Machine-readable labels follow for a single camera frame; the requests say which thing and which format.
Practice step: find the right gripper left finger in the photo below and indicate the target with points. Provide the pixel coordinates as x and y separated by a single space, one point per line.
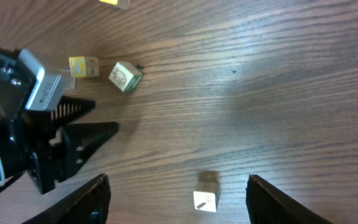
89 204

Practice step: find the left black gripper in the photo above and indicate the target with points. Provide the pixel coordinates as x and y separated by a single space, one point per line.
24 141

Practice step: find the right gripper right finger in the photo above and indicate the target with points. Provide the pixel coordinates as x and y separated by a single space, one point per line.
266 204

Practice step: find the yellow G letter block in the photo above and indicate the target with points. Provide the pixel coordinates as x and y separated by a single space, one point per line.
84 67

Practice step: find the hammer picture wooden block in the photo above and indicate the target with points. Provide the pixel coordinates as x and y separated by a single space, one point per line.
207 191

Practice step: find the red edged frog block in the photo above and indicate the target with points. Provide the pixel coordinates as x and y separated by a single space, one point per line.
125 76

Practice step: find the yellow top block lower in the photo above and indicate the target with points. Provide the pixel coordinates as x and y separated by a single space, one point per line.
121 4

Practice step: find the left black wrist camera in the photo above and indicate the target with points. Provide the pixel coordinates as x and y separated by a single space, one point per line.
33 81

